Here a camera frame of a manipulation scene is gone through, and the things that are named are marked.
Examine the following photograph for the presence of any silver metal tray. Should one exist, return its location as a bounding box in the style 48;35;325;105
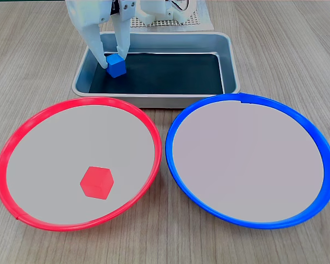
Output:
71;31;241;109

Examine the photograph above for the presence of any white mesh mat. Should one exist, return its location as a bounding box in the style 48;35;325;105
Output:
129;0;215;33

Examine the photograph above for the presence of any blue cube block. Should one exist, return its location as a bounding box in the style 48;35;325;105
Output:
105;53;127;79

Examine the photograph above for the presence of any black tray liner mat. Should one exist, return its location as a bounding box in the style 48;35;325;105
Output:
88;52;224;95

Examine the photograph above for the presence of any red-rimmed white dish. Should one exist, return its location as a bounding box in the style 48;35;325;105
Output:
0;96;163;232

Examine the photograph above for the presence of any red cube block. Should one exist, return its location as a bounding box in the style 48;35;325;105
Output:
79;166;115;200

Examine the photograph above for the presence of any blue-rimmed white dish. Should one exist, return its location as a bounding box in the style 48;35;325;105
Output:
165;92;330;230

